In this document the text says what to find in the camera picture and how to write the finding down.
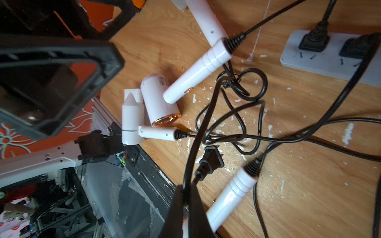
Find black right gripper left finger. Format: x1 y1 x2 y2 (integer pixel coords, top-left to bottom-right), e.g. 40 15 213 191
158 185 191 238

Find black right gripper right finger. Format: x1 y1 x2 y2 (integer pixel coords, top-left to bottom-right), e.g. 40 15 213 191
188 183 214 238

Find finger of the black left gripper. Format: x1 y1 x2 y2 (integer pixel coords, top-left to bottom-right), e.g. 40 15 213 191
1 1 140 40
1 33 125 140

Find white power strip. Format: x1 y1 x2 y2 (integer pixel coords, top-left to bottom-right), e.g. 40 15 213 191
280 30 362 80

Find black dryer power cables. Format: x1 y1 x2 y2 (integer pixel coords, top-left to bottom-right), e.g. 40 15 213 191
182 0 381 238

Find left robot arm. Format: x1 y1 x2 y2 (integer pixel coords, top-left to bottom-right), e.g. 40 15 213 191
1 1 145 187

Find white hair dryer front right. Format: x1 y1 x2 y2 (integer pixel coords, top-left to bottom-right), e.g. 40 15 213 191
183 158 262 238

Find white hair dryer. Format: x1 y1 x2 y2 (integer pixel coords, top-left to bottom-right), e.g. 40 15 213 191
183 158 262 238
172 0 228 46
140 32 246 127
121 89 187 145

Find orange plastic tool case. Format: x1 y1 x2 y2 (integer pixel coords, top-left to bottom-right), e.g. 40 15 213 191
51 0 146 41

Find white hair dryer front left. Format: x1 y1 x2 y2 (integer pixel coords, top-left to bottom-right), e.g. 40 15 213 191
121 89 187 145

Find white hair dryer middle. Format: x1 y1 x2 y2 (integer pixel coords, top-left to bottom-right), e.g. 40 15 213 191
140 32 246 127

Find white hair dryer back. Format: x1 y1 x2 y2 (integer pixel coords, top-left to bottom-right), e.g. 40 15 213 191
172 0 228 46

